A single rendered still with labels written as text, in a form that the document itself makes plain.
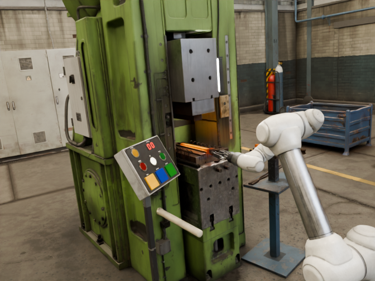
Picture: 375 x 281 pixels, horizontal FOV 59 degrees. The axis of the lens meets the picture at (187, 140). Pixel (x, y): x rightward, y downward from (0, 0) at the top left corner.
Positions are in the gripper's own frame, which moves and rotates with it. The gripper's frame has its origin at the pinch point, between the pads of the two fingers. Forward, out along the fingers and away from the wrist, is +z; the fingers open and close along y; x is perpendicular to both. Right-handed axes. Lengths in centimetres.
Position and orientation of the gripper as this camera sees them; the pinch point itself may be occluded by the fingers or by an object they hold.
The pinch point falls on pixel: (214, 151)
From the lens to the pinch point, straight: 229.5
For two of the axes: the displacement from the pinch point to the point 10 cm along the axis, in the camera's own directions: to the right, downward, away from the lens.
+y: 7.9, -2.0, 5.8
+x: -0.4, -9.6, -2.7
